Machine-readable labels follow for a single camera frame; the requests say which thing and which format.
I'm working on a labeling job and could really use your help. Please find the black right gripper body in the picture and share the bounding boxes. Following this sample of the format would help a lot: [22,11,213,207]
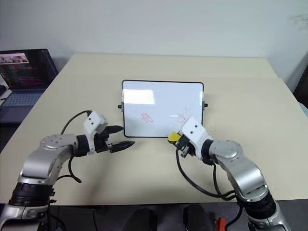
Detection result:
[174,134,196,159]

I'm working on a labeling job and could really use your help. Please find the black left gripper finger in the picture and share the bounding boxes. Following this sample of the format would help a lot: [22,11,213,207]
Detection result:
[106,125,124,134]
[110,140,136,154]

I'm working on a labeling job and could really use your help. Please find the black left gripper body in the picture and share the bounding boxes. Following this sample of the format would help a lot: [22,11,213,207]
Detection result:
[93,127,114,154]

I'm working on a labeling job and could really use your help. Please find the yellow whiteboard eraser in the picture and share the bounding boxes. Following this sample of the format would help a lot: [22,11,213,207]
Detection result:
[167,131,182,143]

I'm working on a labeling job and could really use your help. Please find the black framed small whiteboard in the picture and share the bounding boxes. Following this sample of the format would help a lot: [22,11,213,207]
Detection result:
[117,79,209,139]

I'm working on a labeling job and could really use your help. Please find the dark rounded shape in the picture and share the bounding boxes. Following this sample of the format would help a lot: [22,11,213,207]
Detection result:
[182,203,215,231]

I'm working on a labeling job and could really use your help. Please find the small red object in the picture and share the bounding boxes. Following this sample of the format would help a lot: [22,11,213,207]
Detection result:
[215,217,228,231]

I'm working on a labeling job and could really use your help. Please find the open laptop computer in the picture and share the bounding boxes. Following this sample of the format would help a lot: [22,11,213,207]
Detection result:
[0,49,59,124]

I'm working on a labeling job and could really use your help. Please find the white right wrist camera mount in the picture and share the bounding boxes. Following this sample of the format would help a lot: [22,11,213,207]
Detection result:
[180,116,214,161]

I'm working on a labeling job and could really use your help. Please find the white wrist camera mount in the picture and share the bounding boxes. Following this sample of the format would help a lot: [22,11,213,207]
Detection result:
[83,110,108,155]
[180,116,214,161]

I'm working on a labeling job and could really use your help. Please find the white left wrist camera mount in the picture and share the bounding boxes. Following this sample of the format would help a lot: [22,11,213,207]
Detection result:
[83,110,108,155]

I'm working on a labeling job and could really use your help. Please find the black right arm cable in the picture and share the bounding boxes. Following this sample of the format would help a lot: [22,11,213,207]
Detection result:
[175,146,238,201]

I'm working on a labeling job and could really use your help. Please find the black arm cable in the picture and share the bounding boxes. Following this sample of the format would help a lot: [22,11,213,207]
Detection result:
[56,110,93,183]
[175,146,238,201]

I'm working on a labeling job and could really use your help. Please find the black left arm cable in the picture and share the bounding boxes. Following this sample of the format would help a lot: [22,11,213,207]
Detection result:
[56,110,93,183]

